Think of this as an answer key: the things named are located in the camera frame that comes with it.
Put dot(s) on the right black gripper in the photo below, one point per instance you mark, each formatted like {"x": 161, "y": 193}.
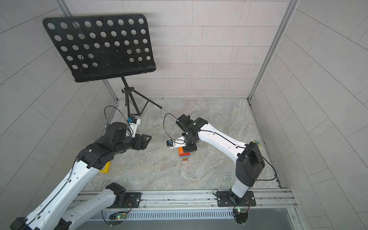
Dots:
{"x": 189, "y": 148}

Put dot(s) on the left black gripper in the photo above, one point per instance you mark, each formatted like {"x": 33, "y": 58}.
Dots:
{"x": 139, "y": 145}

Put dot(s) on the red 2x4 lego brick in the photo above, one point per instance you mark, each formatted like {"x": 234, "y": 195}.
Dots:
{"x": 185, "y": 154}

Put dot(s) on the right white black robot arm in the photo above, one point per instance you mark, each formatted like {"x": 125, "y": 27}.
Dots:
{"x": 247, "y": 157}

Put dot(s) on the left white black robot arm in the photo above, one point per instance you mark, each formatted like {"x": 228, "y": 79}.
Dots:
{"x": 52, "y": 214}

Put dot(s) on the yellow triangular plastic piece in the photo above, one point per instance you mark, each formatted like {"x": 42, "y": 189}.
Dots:
{"x": 106, "y": 168}

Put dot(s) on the small yellow toy piece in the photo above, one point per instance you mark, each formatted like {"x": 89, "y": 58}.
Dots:
{"x": 257, "y": 143}

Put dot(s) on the left controller circuit board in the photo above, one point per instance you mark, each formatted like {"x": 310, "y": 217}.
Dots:
{"x": 116, "y": 219}

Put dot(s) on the controller circuit board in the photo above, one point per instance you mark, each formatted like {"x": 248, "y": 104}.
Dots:
{"x": 116, "y": 219}
{"x": 240, "y": 215}

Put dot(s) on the black perforated music stand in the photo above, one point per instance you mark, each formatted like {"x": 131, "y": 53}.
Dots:
{"x": 104, "y": 47}

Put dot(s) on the right controller circuit board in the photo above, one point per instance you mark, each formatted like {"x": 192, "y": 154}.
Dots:
{"x": 240, "y": 215}

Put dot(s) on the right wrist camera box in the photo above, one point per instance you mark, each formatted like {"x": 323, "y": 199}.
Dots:
{"x": 171, "y": 144}

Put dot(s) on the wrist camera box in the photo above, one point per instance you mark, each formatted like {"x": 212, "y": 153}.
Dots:
{"x": 171, "y": 144}
{"x": 133, "y": 122}

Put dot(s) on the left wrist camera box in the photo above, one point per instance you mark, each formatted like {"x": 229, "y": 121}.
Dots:
{"x": 133, "y": 122}

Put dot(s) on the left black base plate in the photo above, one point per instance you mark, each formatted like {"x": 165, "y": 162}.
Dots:
{"x": 129, "y": 199}

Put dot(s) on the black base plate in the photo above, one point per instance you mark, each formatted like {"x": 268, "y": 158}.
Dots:
{"x": 129, "y": 199}
{"x": 227, "y": 199}

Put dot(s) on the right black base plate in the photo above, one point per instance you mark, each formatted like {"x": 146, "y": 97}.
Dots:
{"x": 227, "y": 199}

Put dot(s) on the aluminium mounting rail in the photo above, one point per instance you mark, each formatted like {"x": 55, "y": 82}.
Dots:
{"x": 205, "y": 199}

